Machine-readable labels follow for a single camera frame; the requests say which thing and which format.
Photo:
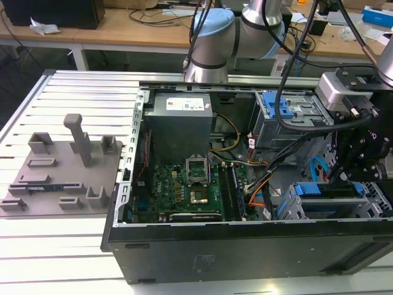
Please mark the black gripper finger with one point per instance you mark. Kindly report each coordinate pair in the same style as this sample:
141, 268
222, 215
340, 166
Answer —
367, 170
348, 138

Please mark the hard disk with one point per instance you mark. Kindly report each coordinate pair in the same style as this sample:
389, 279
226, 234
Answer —
307, 188

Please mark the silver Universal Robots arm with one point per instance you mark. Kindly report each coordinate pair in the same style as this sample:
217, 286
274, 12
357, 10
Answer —
212, 43

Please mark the grey perforated disk bay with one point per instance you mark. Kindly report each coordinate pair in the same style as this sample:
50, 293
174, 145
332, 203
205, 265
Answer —
377, 196

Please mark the black RAM slot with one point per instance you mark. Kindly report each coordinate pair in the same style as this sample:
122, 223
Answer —
233, 199
224, 192

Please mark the grey optical drive bay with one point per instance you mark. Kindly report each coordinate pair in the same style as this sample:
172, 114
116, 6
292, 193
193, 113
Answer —
267, 132

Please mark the blue bay latch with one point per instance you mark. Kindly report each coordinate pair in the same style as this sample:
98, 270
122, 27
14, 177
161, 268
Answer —
270, 106

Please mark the clear plastic bag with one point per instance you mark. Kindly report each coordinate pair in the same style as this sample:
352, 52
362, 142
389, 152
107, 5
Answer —
370, 32

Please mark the small black box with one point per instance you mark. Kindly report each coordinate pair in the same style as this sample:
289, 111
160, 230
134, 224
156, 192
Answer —
317, 27

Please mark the blue cardboard box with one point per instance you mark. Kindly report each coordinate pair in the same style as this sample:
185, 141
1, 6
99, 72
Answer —
377, 15

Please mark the CPU socket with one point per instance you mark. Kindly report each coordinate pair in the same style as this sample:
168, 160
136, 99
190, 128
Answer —
198, 197

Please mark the grey power supply unit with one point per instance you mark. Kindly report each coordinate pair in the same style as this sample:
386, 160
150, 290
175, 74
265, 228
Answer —
178, 129

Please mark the black graphics card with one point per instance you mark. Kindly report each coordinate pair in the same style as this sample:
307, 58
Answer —
195, 217

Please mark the black PC case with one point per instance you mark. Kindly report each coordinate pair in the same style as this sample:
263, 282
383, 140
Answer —
215, 255

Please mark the green motherboard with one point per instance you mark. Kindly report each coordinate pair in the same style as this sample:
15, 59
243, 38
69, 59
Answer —
165, 190

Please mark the wooden desk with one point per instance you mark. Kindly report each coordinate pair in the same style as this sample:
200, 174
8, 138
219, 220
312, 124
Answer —
122, 33

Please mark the grey parts rack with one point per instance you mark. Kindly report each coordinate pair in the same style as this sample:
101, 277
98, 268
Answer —
61, 184

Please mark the RAM stick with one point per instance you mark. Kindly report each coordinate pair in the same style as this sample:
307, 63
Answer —
46, 187

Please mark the large black box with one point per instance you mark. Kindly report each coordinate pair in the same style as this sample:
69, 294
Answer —
52, 13

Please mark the crumpled clear plastic wrap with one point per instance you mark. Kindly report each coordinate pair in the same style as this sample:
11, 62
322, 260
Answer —
44, 27

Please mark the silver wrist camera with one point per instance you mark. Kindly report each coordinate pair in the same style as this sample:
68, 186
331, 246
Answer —
330, 90

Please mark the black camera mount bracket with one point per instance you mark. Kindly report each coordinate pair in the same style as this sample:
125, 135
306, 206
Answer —
356, 80

